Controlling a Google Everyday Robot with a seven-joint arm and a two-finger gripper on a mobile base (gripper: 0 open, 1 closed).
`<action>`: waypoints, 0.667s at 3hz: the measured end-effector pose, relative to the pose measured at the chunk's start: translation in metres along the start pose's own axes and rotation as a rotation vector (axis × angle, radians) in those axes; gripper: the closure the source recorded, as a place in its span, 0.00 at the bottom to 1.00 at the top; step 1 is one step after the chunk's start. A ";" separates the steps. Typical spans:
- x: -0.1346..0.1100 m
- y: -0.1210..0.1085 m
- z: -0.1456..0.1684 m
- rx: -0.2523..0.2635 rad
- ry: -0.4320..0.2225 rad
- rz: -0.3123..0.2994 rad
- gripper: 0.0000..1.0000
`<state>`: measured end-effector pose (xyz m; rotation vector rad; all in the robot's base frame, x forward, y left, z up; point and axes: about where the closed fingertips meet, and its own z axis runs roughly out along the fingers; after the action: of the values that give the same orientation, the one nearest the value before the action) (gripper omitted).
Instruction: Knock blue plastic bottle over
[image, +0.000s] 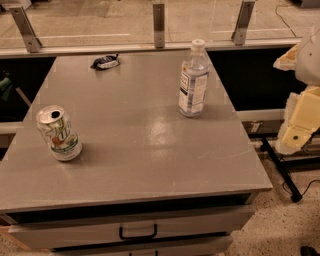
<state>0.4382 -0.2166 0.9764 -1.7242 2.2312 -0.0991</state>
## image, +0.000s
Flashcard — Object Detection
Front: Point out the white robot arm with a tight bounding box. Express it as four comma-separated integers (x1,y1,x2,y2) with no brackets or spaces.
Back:
273,24,320,155

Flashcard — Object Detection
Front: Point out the clear blue plastic water bottle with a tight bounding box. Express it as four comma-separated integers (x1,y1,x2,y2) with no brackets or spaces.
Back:
179,39,210,118

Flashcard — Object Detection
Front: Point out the black metal stand leg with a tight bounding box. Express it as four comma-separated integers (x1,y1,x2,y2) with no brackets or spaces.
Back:
260,138,302,203

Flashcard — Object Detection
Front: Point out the grey upper drawer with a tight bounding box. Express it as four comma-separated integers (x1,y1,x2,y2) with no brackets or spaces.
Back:
9,205,254,249

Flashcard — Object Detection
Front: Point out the grey drawer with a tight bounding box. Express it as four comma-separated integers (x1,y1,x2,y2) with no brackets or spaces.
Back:
53,236,232,256
9,205,254,249

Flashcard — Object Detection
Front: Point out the horizontal metal railing bar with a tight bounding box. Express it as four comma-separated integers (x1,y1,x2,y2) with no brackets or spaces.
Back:
0,37,302,59

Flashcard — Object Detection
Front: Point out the grey lower drawer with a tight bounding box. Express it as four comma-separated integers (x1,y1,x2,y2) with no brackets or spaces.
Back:
53,236,232,256

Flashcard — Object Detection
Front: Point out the dark crumpled snack wrapper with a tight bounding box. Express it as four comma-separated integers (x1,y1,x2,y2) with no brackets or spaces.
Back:
91,54,120,70

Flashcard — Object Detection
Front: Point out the white 7up soda can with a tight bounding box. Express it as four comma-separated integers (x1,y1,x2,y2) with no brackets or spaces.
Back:
36,105,82,162

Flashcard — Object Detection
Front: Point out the black cable on floor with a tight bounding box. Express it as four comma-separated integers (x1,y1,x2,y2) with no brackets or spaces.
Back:
274,3,298,38

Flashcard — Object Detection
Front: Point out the right metal railing bracket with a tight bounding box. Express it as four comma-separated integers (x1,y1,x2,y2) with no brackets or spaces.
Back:
231,0,255,45

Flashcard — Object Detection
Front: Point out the metal railing bracket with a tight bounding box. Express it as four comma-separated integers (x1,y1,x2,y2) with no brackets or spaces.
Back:
153,4,165,48
10,6,42,53
231,0,255,45

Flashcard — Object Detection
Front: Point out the middle metal railing bracket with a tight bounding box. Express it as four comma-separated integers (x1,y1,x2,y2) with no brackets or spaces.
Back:
153,4,165,48

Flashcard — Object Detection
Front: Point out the black upper drawer handle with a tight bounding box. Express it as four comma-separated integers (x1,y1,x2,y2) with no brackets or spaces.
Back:
118,224,158,241

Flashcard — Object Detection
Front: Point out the left metal railing bracket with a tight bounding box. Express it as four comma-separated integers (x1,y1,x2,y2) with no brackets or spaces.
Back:
10,6,42,53

